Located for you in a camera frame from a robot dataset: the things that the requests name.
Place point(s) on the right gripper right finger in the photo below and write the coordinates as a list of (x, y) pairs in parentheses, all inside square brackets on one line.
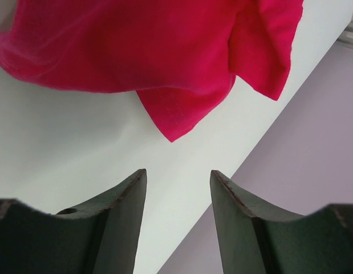
[(255, 236)]

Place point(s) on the red t shirt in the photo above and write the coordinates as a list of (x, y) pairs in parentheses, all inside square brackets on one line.
[(181, 57)]

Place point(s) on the aluminium frame rail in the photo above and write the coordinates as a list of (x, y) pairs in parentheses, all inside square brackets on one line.
[(346, 36)]

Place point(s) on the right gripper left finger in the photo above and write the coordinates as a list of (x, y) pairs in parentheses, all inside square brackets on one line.
[(100, 235)]

